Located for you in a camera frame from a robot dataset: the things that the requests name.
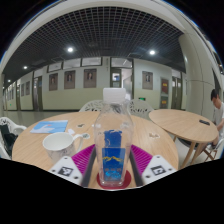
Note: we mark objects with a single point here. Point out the person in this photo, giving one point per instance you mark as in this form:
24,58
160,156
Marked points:
218,115

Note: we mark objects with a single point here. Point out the framed wall portraits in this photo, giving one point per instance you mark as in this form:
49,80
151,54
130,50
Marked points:
90,77

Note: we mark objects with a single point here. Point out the white ceramic mug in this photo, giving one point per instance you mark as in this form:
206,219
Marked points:
60,146

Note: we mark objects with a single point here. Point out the round ceiling lights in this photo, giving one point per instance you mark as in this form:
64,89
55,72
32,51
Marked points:
70,49

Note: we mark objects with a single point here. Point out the black bag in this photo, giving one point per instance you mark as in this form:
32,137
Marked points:
5,140

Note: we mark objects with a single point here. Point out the black phone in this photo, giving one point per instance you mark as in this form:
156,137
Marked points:
204,122

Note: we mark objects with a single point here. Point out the round wooden side table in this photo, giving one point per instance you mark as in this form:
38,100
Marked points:
180,123

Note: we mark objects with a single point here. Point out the clear blue-label water bottle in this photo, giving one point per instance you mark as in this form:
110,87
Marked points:
113,133

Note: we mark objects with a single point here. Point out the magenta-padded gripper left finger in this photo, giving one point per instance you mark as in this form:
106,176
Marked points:
65,170

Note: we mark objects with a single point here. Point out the white plastic lattice chair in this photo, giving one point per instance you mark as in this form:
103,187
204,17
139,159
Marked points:
141,108
15,128
90,106

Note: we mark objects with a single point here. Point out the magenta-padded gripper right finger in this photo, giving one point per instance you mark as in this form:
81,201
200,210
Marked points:
158,170

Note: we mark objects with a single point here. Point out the light blue booklet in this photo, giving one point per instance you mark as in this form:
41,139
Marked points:
50,126

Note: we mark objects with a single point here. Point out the green exit sign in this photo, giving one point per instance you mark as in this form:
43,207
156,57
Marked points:
142,98

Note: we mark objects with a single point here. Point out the flat round red coaster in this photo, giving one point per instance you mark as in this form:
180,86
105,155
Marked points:
100,181

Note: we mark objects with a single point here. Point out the folding chair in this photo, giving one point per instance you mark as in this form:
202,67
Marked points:
213,150

